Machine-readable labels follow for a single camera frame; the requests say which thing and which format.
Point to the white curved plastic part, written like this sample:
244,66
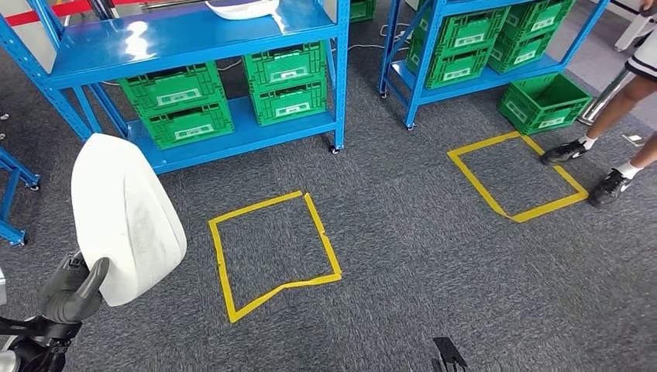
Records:
123,215
241,9

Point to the red barrier belt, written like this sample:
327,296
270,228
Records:
51,11

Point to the blue metal shelf rack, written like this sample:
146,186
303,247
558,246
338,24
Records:
487,77
10,190
195,41

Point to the green plastic crate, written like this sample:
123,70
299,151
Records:
362,10
454,69
521,54
172,90
290,105
187,126
285,67
467,33
541,20
544,105

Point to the chrome post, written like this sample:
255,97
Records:
605,97

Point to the white panel table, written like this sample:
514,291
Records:
28,36

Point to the person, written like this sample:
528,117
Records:
623,97

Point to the black robot bracket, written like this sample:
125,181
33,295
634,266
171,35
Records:
449,354

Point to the small white floor tag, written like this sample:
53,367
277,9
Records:
633,138

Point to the black white shoe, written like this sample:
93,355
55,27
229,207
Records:
564,152
611,187

